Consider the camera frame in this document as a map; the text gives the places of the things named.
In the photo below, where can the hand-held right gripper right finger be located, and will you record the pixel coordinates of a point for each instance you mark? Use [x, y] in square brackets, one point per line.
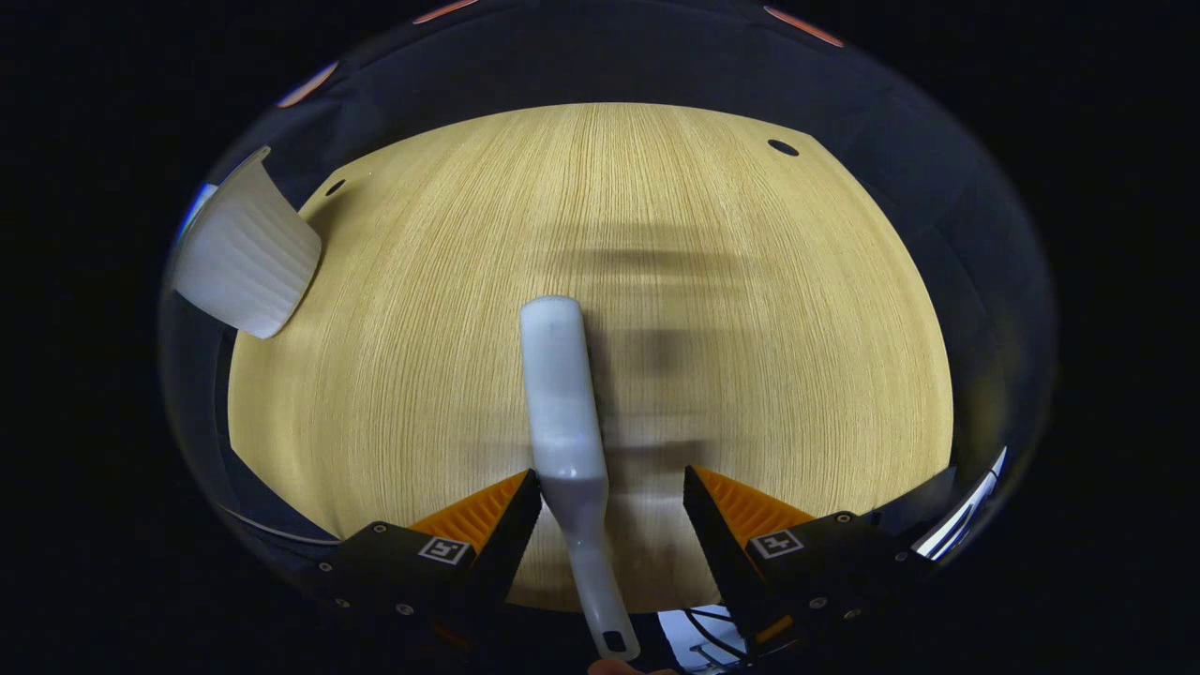
[825, 562]

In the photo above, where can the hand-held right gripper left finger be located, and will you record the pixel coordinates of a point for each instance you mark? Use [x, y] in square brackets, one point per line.
[412, 567]

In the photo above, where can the small white broom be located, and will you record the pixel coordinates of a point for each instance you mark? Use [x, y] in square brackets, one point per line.
[562, 394]

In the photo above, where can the white ribbed garbage bin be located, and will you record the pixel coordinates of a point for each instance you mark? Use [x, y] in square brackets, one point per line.
[248, 262]

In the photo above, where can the wooden desktop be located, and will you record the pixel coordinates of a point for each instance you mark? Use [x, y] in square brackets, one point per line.
[750, 375]

